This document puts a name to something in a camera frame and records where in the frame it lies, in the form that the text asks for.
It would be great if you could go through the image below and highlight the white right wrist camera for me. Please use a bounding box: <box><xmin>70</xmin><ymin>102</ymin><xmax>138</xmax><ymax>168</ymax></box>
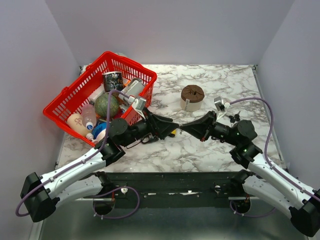
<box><xmin>213</xmin><ymin>96</ymin><xmax>231</xmax><ymax>121</ymax></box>

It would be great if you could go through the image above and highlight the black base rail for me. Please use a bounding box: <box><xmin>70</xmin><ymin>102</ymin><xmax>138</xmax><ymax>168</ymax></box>
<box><xmin>91</xmin><ymin>170</ymin><xmax>254</xmax><ymax>213</ymax></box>

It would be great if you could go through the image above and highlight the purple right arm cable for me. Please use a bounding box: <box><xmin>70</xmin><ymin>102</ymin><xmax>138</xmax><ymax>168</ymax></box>
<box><xmin>228</xmin><ymin>97</ymin><xmax>320</xmax><ymax>218</ymax></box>

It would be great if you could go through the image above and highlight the dark printed can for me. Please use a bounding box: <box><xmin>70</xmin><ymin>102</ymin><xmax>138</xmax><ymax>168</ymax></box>
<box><xmin>102</xmin><ymin>71</ymin><xmax>125</xmax><ymax>93</ymax></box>

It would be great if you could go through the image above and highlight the yellow Opel padlock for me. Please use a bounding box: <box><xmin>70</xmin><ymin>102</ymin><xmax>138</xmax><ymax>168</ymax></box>
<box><xmin>168</xmin><ymin>129</ymin><xmax>177</xmax><ymax>138</ymax></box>

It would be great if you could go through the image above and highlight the red plastic basket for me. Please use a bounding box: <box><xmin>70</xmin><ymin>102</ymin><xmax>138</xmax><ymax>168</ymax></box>
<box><xmin>42</xmin><ymin>51</ymin><xmax>157</xmax><ymax>147</ymax></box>

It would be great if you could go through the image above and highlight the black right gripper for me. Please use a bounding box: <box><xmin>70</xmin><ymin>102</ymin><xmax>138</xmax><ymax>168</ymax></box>
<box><xmin>181</xmin><ymin>110</ymin><xmax>239</xmax><ymax>146</ymax></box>

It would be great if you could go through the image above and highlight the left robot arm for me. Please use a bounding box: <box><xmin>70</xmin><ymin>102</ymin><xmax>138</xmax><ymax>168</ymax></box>
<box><xmin>18</xmin><ymin>108</ymin><xmax>179</xmax><ymax>223</ymax></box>

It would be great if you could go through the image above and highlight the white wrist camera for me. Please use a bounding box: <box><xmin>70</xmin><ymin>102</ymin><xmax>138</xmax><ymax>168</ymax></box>
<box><xmin>119</xmin><ymin>95</ymin><xmax>147</xmax><ymax>114</ymax></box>
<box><xmin>213</xmin><ymin>96</ymin><xmax>231</xmax><ymax>121</ymax></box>

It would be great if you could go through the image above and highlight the black Kaijing padlock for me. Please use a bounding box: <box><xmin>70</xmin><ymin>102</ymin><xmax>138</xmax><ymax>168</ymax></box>
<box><xmin>140</xmin><ymin>134</ymin><xmax>158</xmax><ymax>145</ymax></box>

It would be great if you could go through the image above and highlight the brown wrapped paper roll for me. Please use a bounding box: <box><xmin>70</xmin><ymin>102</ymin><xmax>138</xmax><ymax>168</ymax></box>
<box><xmin>180</xmin><ymin>84</ymin><xmax>205</xmax><ymax>112</ymax></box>

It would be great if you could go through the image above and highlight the white small box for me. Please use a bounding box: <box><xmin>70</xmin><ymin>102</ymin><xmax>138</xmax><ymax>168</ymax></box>
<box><xmin>88</xmin><ymin>84</ymin><xmax>105</xmax><ymax>103</ymax></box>

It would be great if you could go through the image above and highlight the clear plastic bottle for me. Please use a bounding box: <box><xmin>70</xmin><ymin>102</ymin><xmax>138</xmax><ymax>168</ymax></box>
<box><xmin>81</xmin><ymin>104</ymin><xmax>97</xmax><ymax>131</ymax></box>

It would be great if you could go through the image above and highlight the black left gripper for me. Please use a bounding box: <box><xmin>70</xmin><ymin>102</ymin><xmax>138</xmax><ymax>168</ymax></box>
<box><xmin>121</xmin><ymin>107</ymin><xmax>180</xmax><ymax>148</ymax></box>

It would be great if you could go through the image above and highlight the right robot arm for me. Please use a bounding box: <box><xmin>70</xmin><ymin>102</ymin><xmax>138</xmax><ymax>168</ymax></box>
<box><xmin>180</xmin><ymin>111</ymin><xmax>320</xmax><ymax>237</ymax></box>

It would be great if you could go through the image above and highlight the black headed key bunch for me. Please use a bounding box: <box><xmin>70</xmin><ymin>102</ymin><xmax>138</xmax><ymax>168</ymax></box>
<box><xmin>228</xmin><ymin>111</ymin><xmax>241</xmax><ymax>124</ymax></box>

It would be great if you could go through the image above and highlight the blue white bottle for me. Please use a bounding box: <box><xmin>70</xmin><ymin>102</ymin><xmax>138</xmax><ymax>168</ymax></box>
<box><xmin>85</xmin><ymin>122</ymin><xmax>107</xmax><ymax>144</ymax></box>

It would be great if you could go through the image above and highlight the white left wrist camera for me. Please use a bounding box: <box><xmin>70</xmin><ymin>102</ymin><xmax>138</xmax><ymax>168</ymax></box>
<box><xmin>119</xmin><ymin>95</ymin><xmax>147</xmax><ymax>114</ymax></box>

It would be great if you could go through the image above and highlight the green glitter ball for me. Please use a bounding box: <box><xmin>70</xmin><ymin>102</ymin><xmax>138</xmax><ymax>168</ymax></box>
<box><xmin>94</xmin><ymin>93</ymin><xmax>120</xmax><ymax>118</ymax></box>

